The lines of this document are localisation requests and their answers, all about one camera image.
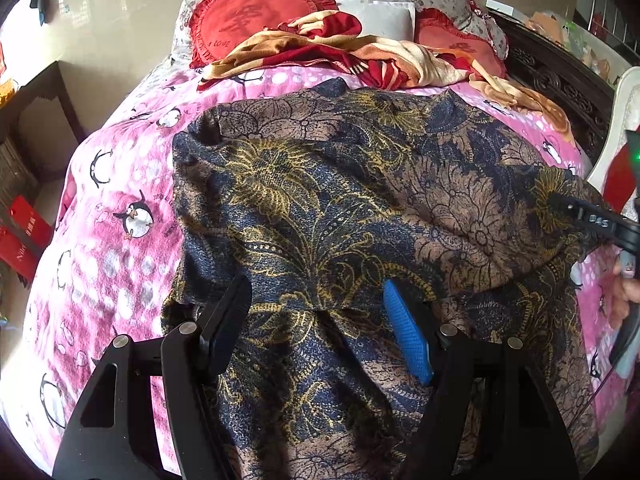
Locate dark floral patterned garment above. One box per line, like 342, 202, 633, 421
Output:
162, 78, 601, 479

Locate person right hand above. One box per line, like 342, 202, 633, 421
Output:
608, 261, 640, 330

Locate white red plastic chair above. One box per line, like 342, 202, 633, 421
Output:
588, 66, 640, 221

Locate dark carved wooden headboard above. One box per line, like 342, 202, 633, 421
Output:
489, 11, 615, 162

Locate pink penguin blanket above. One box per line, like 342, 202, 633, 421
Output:
1, 67, 627, 472

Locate red boxes on floor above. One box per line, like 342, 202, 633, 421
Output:
0, 195, 53, 284

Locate red heart pillow right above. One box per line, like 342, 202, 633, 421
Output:
414, 8, 506, 78

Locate red heart pillow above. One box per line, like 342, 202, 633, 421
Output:
414, 8, 506, 78
189, 0, 337, 68

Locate white rectangular pillow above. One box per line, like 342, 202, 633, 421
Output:
334, 0, 416, 41

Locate dark wooden side shelf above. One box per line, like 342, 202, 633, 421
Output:
1, 61, 87, 209

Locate orange red crumpled blanket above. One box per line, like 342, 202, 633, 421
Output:
198, 10, 575, 144

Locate red heart pillow left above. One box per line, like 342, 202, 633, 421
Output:
189, 0, 337, 68

